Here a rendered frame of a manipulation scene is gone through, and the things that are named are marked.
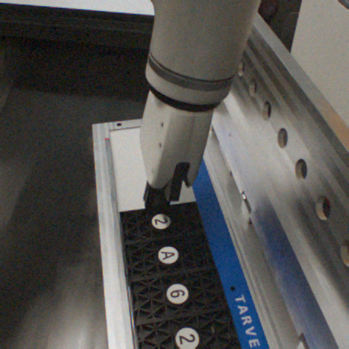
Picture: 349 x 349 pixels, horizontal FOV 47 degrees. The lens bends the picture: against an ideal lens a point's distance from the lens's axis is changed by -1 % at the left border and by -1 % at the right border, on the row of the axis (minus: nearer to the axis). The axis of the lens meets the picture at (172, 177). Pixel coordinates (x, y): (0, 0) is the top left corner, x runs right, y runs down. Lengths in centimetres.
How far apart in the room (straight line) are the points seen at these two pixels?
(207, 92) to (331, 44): 34
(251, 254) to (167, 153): 17
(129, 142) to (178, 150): 23
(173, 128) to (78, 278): 22
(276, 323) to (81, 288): 22
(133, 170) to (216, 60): 26
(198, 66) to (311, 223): 18
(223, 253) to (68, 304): 19
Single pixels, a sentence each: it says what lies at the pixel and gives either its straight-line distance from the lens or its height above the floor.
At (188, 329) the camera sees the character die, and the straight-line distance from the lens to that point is 42.
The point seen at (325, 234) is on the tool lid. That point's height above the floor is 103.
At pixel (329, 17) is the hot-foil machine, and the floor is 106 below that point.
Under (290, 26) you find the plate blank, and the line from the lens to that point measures 81.
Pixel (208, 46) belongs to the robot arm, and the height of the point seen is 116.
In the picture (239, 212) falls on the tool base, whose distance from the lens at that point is 52.
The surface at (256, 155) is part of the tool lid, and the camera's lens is 50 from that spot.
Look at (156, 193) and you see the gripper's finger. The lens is 48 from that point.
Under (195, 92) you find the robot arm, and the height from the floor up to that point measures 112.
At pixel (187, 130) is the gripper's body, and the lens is 38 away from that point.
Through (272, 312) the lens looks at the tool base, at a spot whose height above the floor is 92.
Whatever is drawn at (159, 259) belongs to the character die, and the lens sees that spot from 46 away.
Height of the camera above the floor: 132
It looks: 45 degrees down
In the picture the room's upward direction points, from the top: straight up
